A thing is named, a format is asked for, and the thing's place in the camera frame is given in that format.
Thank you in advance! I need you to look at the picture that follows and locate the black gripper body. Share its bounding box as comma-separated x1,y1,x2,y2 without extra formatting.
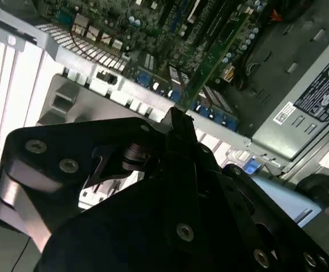
36,175,256,272

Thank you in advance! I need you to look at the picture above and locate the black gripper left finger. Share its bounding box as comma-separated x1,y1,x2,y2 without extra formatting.
0,107,201,255

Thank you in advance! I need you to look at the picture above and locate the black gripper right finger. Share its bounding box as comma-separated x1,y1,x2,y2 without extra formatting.
181,113,329,272

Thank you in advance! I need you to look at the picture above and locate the green RAM stick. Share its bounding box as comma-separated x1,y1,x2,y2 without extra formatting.
178,11,252,113

